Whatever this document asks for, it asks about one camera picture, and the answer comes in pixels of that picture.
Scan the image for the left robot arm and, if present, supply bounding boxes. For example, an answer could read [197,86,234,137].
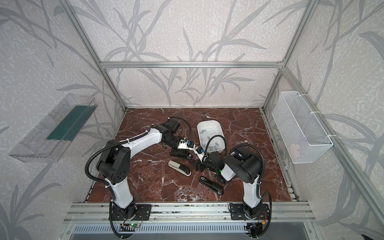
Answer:
[85,117,196,210]

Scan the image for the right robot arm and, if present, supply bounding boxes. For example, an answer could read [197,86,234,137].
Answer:
[191,144,266,211]

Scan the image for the staple strips in tray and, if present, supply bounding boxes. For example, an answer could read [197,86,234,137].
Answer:
[199,128,223,151]

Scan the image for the white plastic tray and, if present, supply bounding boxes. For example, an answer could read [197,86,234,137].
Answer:
[197,120,225,153]

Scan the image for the green circuit board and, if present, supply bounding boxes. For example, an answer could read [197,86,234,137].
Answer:
[121,223,142,231]

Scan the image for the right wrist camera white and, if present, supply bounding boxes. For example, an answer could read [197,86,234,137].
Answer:
[194,146,207,163]

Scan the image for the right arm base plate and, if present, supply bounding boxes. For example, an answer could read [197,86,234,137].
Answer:
[228,203,271,222]

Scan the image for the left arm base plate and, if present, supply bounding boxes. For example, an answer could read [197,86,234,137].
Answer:
[109,203,152,221]

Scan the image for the white wire mesh basket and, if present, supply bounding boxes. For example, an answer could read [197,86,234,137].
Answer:
[272,91,334,164]

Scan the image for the aluminium front rail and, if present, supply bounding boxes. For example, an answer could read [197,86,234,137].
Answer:
[63,202,316,224]

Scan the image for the clear plastic wall bin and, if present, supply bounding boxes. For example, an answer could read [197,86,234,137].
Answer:
[9,94,98,163]

